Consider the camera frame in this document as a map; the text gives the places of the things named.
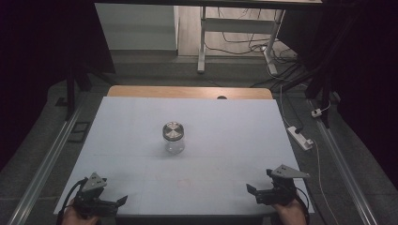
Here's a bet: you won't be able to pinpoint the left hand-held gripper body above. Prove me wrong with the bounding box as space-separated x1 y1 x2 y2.
73 172 120 218

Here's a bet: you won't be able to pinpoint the person's right hand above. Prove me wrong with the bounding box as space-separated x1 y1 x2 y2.
271 198 310 225

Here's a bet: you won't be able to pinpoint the white cable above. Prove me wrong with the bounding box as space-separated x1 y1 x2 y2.
279 83 340 225

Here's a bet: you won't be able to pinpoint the round metal dish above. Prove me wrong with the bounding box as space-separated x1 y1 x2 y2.
161 121 185 143

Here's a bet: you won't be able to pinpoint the person's left hand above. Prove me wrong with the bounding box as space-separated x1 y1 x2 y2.
61 199 101 225

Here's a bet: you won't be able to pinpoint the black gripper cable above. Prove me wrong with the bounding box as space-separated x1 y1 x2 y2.
55 177 89 225
294 187 312 225

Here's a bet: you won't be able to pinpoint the wooden table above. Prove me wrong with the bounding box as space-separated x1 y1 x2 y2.
106 84 274 100

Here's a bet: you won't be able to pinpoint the white desk frame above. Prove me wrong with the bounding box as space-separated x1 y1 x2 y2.
196 6 286 76

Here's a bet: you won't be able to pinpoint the white power strip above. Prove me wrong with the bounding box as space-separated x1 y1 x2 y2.
286 125 314 152

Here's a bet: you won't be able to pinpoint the black floor cables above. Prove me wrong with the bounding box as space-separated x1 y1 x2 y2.
205 7 309 89

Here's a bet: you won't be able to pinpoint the black rectangular floor frame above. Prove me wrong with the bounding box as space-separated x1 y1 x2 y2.
67 120 92 144

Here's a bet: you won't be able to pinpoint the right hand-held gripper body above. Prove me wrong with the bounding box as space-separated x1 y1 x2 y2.
254 164 312 206

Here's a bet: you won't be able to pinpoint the aluminium floor rail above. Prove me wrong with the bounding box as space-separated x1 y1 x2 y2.
7 93 88 225
307 98 380 225

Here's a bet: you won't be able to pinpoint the black metal stand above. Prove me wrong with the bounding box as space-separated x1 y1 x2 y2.
54 62 117 122
271 12 360 129

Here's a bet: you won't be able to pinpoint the clear glass jar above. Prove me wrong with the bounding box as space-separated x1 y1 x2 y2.
162 121 187 155

